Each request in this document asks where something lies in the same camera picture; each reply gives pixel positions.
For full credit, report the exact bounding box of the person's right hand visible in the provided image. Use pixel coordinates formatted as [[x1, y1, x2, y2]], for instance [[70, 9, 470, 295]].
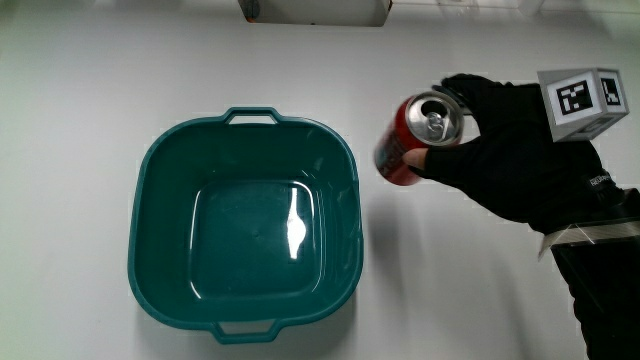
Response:
[[402, 67, 630, 236]]

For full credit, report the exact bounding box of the red cola can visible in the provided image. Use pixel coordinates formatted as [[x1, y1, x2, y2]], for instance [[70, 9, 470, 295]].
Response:
[[373, 90, 466, 187]]

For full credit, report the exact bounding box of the person's right forearm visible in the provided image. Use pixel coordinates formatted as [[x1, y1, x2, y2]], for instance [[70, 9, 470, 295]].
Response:
[[537, 187, 640, 360]]

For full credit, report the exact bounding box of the white desk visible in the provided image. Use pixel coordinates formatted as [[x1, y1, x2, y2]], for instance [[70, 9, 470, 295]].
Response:
[[0, 0, 640, 360]]

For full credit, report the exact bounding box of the white cardboard box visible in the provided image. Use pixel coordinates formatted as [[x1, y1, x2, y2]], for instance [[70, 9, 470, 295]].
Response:
[[237, 0, 394, 28]]

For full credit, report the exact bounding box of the teal plastic basin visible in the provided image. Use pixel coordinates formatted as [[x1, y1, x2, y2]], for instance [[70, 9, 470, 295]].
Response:
[[127, 106, 365, 345]]

